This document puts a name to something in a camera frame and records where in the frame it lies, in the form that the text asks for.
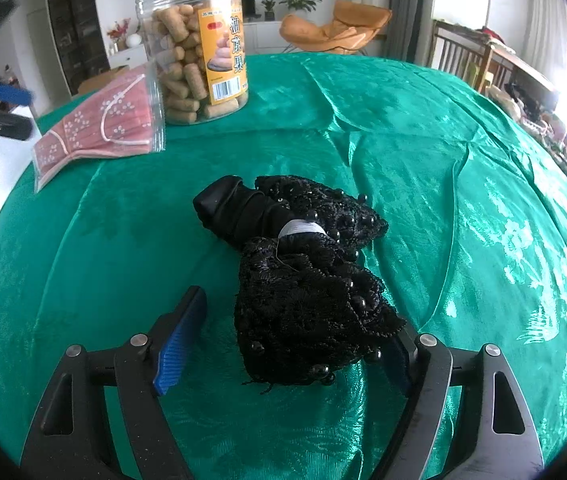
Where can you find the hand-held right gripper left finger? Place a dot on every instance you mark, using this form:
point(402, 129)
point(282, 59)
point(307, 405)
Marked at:
point(178, 345)

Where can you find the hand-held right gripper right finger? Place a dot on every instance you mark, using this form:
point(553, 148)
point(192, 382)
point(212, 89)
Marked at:
point(398, 362)

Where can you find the black beaded lace hair net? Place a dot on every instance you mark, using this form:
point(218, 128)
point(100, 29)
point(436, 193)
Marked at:
point(303, 300)

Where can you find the pink floral face mask packet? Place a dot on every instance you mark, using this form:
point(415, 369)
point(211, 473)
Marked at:
point(93, 120)

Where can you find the cardboard box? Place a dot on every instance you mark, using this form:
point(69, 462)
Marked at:
point(101, 79)

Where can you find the dark display cabinet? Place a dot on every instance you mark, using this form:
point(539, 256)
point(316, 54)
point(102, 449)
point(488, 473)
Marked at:
point(76, 25)

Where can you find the red flower arrangement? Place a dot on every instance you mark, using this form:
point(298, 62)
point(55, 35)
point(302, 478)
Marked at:
point(117, 32)

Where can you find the white round vase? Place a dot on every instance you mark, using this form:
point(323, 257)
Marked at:
point(133, 39)

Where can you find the green satin tablecloth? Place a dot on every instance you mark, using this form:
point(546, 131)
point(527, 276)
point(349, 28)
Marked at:
point(413, 210)

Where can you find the clear plastic snack jar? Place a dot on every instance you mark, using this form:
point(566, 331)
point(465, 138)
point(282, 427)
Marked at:
point(183, 85)

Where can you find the small potted plant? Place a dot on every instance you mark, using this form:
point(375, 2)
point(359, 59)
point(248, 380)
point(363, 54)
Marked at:
point(268, 10)

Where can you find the pile of household clutter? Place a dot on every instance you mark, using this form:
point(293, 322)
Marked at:
point(563, 145)

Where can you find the large leafy potted plant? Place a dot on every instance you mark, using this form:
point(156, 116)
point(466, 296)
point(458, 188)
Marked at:
point(299, 0)

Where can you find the orange lounge chair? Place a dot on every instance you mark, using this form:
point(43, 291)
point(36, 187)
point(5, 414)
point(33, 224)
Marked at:
point(333, 30)

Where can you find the grey curtain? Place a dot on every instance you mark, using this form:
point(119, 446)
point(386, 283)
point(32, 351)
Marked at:
point(408, 5)

